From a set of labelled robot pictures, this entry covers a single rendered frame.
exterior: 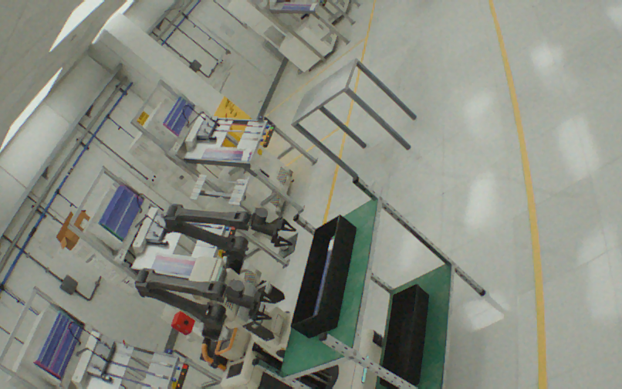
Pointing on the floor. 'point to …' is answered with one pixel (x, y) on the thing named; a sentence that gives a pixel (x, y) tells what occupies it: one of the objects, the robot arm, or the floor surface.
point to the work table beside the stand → (335, 82)
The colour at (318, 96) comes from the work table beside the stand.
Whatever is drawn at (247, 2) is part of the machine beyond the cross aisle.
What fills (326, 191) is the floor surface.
